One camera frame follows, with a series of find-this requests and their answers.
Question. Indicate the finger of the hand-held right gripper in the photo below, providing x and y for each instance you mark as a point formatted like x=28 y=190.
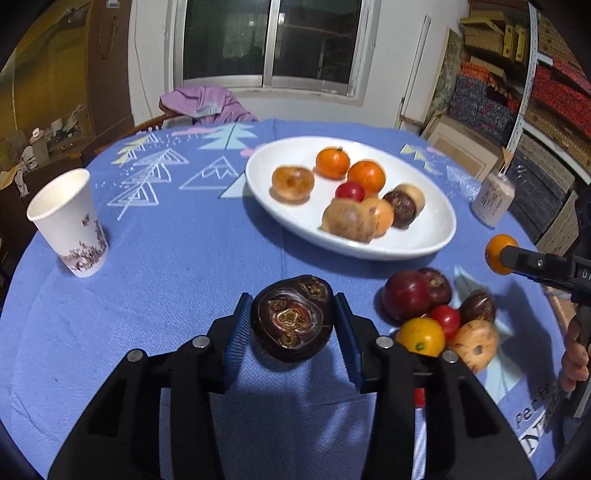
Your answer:
x=538 y=264

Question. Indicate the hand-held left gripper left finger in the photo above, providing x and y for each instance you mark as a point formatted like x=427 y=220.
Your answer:
x=235 y=350

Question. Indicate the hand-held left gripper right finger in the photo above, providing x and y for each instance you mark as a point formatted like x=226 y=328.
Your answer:
x=351 y=346

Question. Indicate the small orange mandarin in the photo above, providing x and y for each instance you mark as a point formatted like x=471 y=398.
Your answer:
x=494 y=254

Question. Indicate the yellow tomato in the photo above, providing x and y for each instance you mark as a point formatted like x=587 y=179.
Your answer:
x=421 y=336

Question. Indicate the large dark red plum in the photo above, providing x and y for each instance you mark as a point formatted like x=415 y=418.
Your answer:
x=406 y=295

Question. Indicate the large tan pear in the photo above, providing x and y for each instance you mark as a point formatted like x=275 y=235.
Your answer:
x=349 y=221

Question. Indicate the orange-tan persimmon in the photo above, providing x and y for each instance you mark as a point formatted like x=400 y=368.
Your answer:
x=383 y=214

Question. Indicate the white oval plate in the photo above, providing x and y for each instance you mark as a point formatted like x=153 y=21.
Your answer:
x=295 y=217

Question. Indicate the speckled yellow passion fruit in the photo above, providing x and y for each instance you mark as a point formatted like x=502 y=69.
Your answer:
x=292 y=182

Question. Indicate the person's right hand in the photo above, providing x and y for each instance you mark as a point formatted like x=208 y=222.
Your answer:
x=575 y=364

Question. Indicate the pale drink can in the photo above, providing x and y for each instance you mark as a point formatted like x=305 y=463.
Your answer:
x=491 y=201

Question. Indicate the blue printed tablecloth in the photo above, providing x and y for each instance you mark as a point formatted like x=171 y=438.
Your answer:
x=161 y=277

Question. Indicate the shelf of patterned boxes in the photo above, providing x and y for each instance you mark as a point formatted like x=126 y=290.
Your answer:
x=558 y=92

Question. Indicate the white metal shelf rack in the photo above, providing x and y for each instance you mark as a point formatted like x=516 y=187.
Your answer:
x=526 y=83

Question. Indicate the stone-pattern panel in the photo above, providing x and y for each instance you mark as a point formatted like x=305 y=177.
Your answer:
x=445 y=74

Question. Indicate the white paper cup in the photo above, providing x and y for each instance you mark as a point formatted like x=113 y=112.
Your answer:
x=64 y=221

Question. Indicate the white board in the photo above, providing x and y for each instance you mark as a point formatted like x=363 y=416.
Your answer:
x=415 y=69

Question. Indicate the wooden chair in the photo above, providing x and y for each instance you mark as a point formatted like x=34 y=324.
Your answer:
x=152 y=123

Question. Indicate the purple garment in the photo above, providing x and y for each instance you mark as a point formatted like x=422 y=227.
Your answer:
x=194 y=99

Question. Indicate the sliding glass window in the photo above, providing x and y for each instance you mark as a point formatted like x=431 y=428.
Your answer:
x=221 y=41

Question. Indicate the wooden cabinet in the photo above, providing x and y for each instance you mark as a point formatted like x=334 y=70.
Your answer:
x=106 y=69

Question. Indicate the cardboard picture frame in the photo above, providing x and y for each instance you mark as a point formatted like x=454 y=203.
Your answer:
x=466 y=147

